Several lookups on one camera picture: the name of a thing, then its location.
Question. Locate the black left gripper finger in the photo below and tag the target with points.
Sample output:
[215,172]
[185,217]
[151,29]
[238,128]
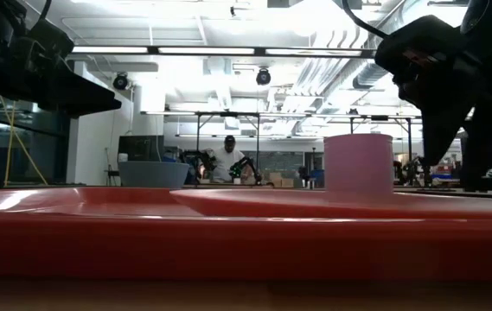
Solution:
[77,103]

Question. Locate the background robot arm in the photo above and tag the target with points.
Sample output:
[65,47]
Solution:
[204,160]
[247,164]

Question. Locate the overhead light bar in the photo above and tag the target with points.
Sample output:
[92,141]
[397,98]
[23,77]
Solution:
[206,50]

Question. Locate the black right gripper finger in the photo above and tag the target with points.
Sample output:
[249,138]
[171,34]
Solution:
[487,142]
[440,129]

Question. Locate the blue bowl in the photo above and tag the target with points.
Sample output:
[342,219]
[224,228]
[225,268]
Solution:
[154,175]

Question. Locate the black monitor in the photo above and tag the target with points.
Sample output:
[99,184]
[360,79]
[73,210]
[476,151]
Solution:
[142,149]

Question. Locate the black background rig frame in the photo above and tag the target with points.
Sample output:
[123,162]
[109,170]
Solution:
[409,138]
[228,114]

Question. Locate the white container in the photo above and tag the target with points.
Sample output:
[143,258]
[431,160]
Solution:
[123,157]

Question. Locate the cardboard boxes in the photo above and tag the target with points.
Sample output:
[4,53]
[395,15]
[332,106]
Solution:
[281,180]

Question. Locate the red plastic tray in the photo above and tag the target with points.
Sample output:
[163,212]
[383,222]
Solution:
[228,250]

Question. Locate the black round ceiling spotlight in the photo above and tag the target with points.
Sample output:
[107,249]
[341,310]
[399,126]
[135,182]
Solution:
[263,77]
[120,81]

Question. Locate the lilac pink cup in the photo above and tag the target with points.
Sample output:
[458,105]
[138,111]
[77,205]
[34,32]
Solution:
[358,164]

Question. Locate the person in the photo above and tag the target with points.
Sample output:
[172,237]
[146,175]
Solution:
[227,162]

